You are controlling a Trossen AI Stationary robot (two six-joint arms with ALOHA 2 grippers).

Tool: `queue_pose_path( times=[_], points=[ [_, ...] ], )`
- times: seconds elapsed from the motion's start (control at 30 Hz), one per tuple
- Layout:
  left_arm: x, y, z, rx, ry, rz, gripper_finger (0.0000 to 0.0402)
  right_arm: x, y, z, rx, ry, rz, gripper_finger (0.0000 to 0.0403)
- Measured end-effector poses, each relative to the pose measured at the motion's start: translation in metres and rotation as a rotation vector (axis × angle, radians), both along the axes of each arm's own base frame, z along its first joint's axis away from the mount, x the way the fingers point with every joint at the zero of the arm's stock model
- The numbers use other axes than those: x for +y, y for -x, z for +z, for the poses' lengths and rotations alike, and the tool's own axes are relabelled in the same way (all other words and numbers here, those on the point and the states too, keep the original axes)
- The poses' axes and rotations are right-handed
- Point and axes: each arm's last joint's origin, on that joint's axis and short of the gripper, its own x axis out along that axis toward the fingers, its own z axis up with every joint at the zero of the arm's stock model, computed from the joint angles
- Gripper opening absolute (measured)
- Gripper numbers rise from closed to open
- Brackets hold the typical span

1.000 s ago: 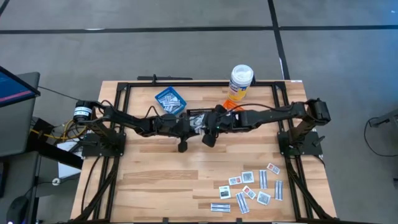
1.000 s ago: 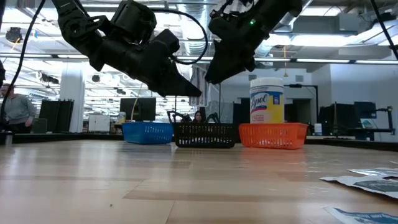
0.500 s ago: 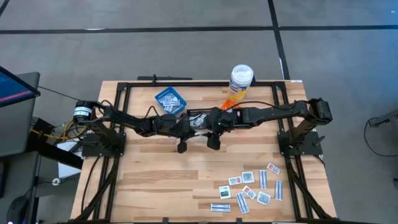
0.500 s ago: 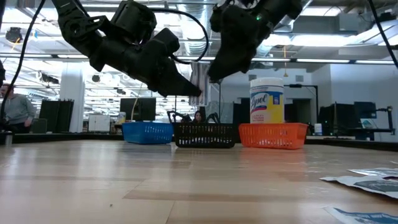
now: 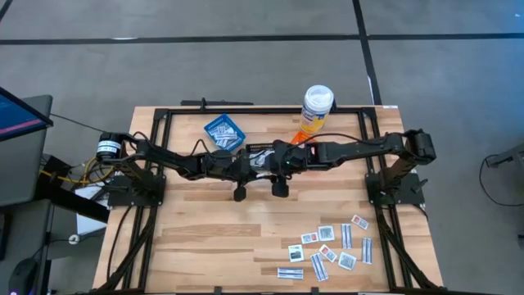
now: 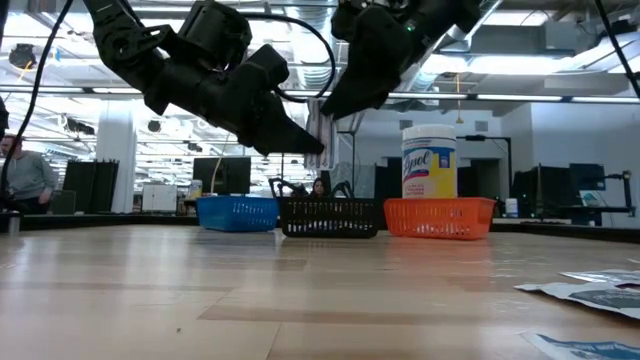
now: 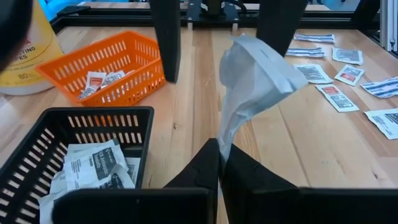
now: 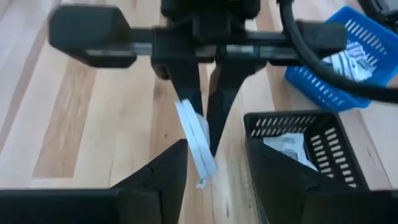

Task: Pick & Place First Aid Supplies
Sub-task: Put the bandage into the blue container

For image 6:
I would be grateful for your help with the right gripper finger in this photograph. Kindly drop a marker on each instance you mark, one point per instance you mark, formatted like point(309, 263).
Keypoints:
point(365, 85)

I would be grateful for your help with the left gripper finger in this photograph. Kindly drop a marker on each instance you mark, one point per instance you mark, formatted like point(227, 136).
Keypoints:
point(285, 135)

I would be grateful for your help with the blue striped fabric bandage wrapper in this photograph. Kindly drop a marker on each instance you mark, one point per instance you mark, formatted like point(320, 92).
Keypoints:
point(585, 347)
point(320, 135)

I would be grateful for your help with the black plastic basket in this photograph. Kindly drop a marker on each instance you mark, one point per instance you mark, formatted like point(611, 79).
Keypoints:
point(327, 217)

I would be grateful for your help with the blue plastic basket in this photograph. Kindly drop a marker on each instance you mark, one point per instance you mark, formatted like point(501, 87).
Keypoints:
point(235, 214)

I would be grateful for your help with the orange plastic basket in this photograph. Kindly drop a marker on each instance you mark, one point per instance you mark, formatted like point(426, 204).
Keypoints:
point(440, 217)

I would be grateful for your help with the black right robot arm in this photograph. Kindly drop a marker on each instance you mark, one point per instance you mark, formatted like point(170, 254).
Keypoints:
point(450, 15)

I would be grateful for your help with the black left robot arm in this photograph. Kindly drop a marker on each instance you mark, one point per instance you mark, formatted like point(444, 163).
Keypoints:
point(125, 50)

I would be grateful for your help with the background black robot arm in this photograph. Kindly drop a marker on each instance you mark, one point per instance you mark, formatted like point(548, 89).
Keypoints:
point(342, 187)
point(282, 187)

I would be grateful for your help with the person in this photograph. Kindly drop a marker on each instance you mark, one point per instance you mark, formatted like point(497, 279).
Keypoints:
point(318, 187)
point(27, 175)

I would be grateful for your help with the Lysol wipes canister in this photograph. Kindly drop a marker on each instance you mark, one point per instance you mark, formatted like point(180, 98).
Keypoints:
point(429, 165)

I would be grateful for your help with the white cabinet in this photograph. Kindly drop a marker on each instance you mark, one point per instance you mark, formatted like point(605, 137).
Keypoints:
point(159, 197)

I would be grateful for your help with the white pillar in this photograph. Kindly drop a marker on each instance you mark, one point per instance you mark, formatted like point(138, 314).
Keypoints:
point(115, 170)

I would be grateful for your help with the black partition panels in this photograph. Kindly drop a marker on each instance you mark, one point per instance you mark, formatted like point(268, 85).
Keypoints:
point(90, 185)

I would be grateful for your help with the grey box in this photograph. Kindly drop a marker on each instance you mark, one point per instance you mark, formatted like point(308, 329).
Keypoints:
point(62, 202)

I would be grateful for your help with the black round ceiling fixture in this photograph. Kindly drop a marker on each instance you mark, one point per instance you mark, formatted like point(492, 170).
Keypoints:
point(22, 55)

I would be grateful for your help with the dark desk monitors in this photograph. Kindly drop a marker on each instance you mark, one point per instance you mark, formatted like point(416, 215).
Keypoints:
point(587, 176)

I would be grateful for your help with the white packet black print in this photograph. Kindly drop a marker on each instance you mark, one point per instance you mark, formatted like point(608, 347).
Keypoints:
point(600, 297)

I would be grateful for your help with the silver ventilation duct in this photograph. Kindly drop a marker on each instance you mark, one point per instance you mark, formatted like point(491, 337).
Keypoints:
point(312, 75)

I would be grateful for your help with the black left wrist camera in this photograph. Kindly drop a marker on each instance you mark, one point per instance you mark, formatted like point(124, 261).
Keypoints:
point(215, 30)

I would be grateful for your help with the black background rig frame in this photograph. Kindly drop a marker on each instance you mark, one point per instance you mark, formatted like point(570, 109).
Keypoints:
point(354, 165)

